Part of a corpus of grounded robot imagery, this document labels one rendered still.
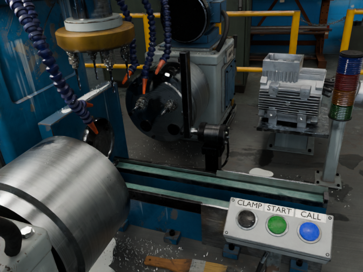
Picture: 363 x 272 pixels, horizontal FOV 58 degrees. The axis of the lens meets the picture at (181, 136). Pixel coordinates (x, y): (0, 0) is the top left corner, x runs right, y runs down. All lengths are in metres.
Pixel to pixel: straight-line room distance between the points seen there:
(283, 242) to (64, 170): 0.39
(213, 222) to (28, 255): 0.49
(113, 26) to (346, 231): 0.78
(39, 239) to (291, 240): 0.37
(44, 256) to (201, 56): 0.89
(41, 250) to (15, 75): 0.52
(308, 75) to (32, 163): 0.88
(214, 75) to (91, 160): 0.68
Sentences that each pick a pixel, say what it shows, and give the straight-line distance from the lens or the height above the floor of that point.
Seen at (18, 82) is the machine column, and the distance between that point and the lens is 0.91.
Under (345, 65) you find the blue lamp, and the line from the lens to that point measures 0.98.
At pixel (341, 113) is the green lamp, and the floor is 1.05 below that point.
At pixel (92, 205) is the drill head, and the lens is 0.60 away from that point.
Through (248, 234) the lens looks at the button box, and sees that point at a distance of 0.58.
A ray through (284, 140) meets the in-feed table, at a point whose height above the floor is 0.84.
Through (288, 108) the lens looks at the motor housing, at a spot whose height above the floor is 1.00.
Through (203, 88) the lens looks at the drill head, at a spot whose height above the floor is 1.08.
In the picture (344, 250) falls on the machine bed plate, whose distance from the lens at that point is 0.96.
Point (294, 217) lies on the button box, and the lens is 0.59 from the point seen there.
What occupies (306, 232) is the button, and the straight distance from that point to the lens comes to 0.57.
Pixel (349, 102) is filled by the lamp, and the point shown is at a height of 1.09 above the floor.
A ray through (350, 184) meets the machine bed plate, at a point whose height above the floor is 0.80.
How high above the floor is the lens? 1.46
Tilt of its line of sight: 28 degrees down
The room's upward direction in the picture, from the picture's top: 4 degrees counter-clockwise
